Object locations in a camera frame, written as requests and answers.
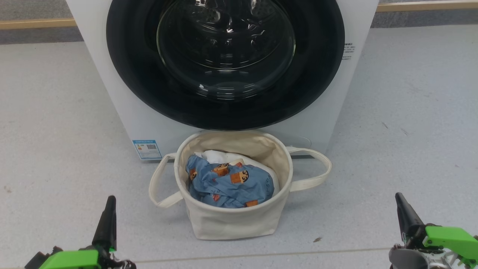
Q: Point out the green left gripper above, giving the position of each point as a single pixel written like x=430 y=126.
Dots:
x=73 y=259

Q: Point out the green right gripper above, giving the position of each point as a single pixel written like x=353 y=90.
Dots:
x=452 y=239

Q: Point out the blue cartoon print garment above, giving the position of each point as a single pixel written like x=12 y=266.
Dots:
x=227 y=188

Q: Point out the washing machine glass door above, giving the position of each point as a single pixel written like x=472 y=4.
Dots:
x=149 y=97

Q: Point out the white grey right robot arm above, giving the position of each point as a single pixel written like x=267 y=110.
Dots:
x=407 y=258

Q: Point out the white front-load washing machine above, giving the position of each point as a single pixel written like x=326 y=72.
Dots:
x=112 y=93

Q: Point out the blue energy label sticker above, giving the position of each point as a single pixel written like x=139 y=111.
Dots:
x=146 y=150

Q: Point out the cream canvas laundry basket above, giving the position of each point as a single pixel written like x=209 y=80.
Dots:
x=231 y=222

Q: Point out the round filter cover flap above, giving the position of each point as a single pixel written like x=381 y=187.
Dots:
x=303 y=142

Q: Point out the printed text sticker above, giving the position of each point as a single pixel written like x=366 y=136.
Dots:
x=348 y=51

